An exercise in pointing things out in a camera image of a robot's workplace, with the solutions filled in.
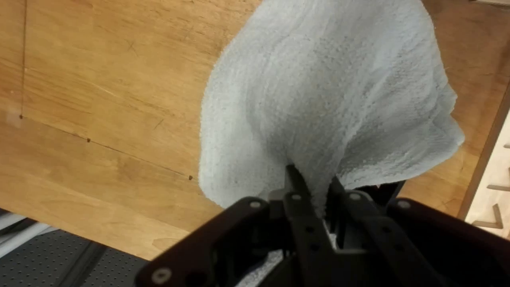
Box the black perforated platform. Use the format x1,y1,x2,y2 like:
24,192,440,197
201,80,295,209
0,208,152,287

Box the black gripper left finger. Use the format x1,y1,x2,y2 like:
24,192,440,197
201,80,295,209
283,163,374,287

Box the wooden board with triangular slots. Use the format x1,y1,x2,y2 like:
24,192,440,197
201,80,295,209
458,79,510,243

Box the white towel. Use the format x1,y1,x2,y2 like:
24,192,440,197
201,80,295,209
198,0,468,287

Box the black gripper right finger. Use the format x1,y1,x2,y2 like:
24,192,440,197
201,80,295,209
326,176,450,287

